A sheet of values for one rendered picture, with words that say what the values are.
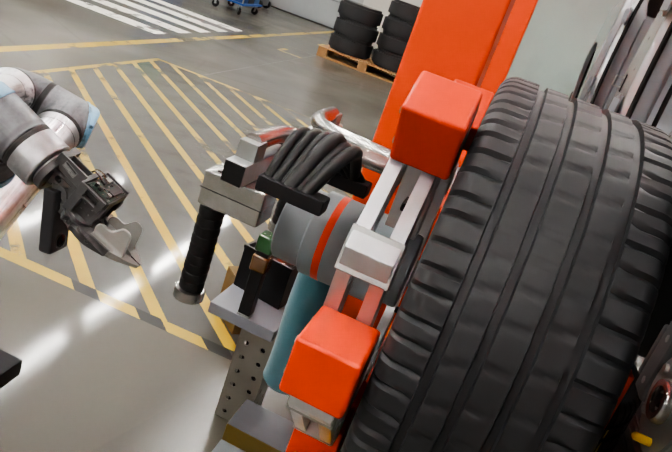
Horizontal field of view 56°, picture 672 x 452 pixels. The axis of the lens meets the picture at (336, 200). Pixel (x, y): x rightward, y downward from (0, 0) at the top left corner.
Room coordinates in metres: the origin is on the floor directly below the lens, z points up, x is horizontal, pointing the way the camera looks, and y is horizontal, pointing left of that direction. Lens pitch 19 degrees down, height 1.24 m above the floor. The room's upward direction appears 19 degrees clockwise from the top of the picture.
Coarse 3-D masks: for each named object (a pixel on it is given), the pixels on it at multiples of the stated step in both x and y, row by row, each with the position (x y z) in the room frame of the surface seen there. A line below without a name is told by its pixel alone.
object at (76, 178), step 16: (64, 160) 0.93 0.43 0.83; (80, 160) 0.94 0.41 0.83; (48, 176) 0.92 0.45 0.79; (64, 176) 0.93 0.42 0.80; (80, 176) 0.92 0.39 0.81; (96, 176) 0.94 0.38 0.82; (112, 176) 0.97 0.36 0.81; (64, 192) 0.93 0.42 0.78; (80, 192) 0.90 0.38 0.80; (96, 192) 0.91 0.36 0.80; (112, 192) 0.93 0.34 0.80; (128, 192) 0.97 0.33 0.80; (64, 208) 0.91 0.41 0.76; (80, 208) 0.92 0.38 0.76; (96, 208) 0.90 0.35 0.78; (112, 208) 0.96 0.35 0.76; (80, 224) 0.90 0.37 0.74; (96, 224) 0.94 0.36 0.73
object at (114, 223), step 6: (114, 216) 0.95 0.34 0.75; (108, 222) 0.95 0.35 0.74; (114, 222) 0.95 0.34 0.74; (120, 222) 0.95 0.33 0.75; (132, 222) 0.95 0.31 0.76; (114, 228) 0.95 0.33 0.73; (120, 228) 0.95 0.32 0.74; (126, 228) 0.95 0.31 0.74; (132, 228) 0.95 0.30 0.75; (138, 228) 0.94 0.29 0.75; (132, 234) 0.94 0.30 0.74; (138, 234) 0.94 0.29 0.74; (132, 240) 0.94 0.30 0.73; (132, 246) 0.94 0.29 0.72; (126, 252) 0.93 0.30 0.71; (132, 252) 0.94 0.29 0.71; (138, 258) 0.94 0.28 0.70
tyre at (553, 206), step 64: (512, 128) 0.74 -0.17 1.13; (576, 128) 0.76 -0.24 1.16; (640, 128) 0.83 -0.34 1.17; (512, 192) 0.67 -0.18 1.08; (576, 192) 0.67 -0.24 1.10; (640, 192) 0.69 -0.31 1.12; (448, 256) 0.62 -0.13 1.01; (512, 256) 0.62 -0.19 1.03; (576, 256) 0.62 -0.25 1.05; (640, 256) 0.63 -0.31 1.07; (448, 320) 0.59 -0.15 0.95; (512, 320) 0.59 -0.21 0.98; (576, 320) 0.59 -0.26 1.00; (640, 320) 0.59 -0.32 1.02; (384, 384) 0.59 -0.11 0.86; (448, 384) 0.57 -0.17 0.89; (512, 384) 0.57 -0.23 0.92; (576, 384) 0.56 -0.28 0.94; (384, 448) 0.58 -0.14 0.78; (448, 448) 0.56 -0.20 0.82; (512, 448) 0.55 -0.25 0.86; (576, 448) 0.54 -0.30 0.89
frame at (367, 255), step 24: (384, 168) 0.74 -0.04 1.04; (456, 168) 1.14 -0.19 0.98; (384, 192) 0.71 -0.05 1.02; (360, 216) 0.69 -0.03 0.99; (408, 216) 0.69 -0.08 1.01; (432, 216) 1.14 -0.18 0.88; (360, 240) 0.67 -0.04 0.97; (384, 240) 0.67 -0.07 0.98; (408, 240) 0.70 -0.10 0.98; (336, 264) 0.66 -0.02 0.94; (360, 264) 0.65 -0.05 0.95; (384, 264) 0.65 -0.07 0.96; (336, 288) 0.66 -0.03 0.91; (384, 288) 0.65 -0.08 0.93; (360, 312) 0.65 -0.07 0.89; (384, 312) 1.07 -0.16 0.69; (360, 384) 0.93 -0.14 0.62; (288, 408) 0.68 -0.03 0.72; (312, 408) 0.65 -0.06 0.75; (312, 432) 0.79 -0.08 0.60; (336, 432) 0.79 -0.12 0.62
